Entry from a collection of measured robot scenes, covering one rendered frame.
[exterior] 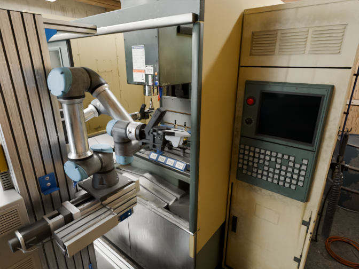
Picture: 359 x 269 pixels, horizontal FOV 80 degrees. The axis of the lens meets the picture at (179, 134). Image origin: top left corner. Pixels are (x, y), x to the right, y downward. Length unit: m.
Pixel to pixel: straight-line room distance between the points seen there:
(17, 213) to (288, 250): 1.64
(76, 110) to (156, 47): 1.05
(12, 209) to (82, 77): 0.68
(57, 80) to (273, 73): 1.11
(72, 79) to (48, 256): 1.01
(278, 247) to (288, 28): 1.42
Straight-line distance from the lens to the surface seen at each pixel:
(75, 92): 1.03
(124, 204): 1.42
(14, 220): 1.30
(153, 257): 2.01
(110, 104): 1.07
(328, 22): 1.36
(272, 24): 1.41
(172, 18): 1.14
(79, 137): 1.09
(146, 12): 1.31
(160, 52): 1.91
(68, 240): 1.18
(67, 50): 2.08
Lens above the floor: 1.83
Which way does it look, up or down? 19 degrees down
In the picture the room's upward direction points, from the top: straight up
